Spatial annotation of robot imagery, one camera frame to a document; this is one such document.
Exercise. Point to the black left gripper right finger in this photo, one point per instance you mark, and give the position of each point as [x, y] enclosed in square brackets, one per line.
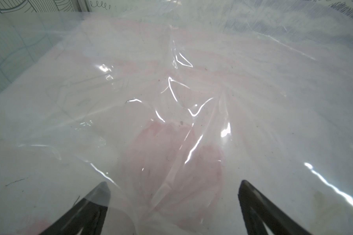
[259, 213]

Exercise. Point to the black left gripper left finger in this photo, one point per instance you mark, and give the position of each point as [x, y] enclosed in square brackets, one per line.
[86, 217]

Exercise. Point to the clear plastic vacuum bag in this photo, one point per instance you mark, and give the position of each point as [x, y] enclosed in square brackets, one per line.
[173, 104]

